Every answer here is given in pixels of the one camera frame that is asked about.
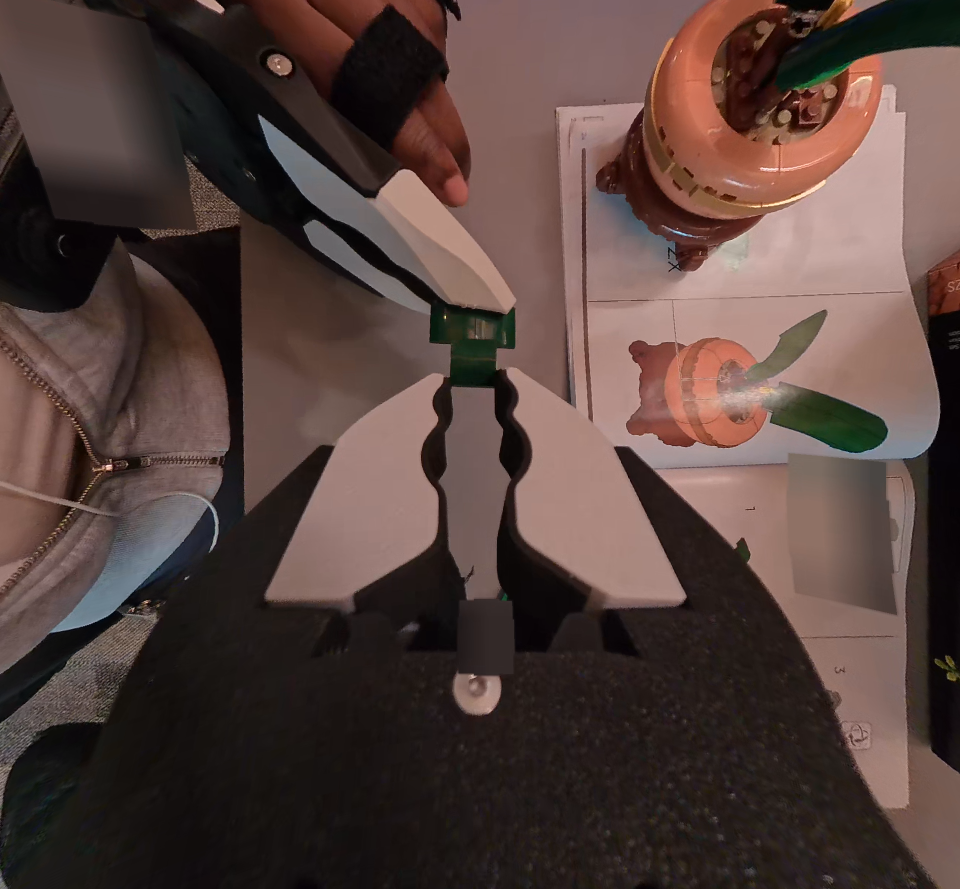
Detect toy pot with green leaves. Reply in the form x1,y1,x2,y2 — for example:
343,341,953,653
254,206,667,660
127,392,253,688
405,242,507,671
596,0,960,274

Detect dark orchid print toy box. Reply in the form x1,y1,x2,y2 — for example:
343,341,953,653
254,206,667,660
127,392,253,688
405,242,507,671
926,251,960,766

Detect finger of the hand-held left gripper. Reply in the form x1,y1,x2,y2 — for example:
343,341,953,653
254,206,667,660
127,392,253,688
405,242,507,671
258,112,519,313
303,217,444,316

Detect person's dark pants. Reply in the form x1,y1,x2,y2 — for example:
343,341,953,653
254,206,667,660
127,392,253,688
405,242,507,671
0,229,249,725

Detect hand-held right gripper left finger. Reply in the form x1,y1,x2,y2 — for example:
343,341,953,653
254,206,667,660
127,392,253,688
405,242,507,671
262,371,460,654

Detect person in beige hoodie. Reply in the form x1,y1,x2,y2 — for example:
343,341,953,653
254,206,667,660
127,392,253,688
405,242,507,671
0,0,230,673

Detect white cord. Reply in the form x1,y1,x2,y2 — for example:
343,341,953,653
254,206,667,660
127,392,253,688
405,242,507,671
0,480,220,556

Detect dark green toy bracket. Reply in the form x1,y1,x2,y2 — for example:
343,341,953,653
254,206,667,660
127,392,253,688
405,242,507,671
429,302,519,348

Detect instruction booklet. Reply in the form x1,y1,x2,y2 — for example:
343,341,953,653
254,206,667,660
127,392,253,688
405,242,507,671
555,82,942,811

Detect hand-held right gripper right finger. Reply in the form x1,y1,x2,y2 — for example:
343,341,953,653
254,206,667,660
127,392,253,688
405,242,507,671
496,367,687,654

